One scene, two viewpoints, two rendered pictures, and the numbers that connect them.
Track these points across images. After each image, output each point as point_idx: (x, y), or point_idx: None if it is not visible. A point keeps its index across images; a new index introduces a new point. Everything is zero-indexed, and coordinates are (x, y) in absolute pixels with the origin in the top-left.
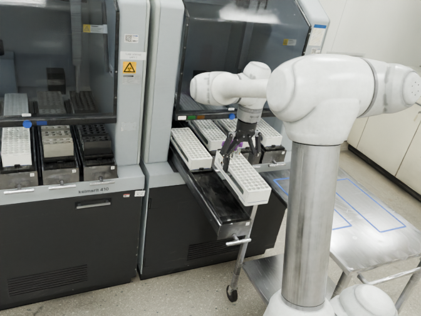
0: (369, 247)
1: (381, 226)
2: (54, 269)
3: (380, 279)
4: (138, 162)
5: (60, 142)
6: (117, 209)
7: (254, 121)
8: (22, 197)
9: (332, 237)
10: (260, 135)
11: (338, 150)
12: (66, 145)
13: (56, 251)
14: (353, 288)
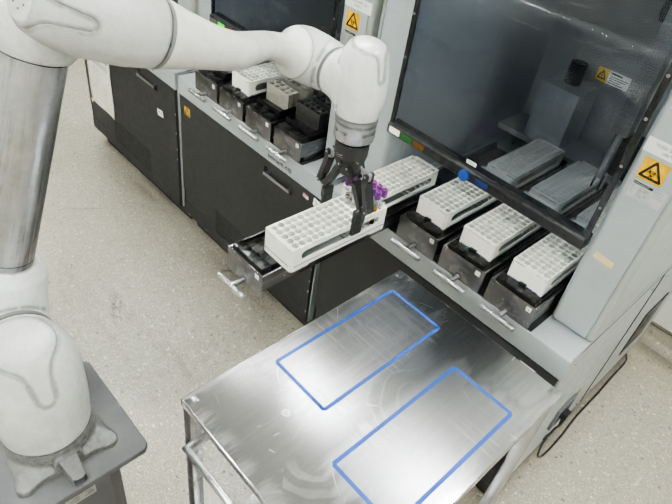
0: (268, 436)
1: (358, 468)
2: (244, 234)
3: (204, 468)
4: None
5: (283, 89)
6: (296, 208)
7: (340, 139)
8: (231, 126)
9: (265, 376)
10: (364, 180)
11: (6, 63)
12: (283, 95)
13: (247, 213)
14: (43, 318)
